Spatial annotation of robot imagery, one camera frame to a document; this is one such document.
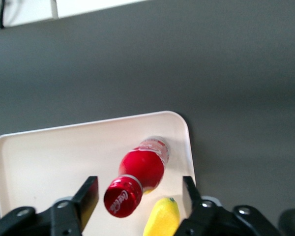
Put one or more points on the cream plastic tray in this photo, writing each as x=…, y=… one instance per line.
x=64, y=157

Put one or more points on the yellow toy lemon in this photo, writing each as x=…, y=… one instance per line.
x=162, y=218

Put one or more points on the red coke bottle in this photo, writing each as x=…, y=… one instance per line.
x=142, y=167

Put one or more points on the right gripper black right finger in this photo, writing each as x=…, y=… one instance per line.
x=211, y=221

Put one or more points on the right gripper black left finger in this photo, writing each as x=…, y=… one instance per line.
x=64, y=218

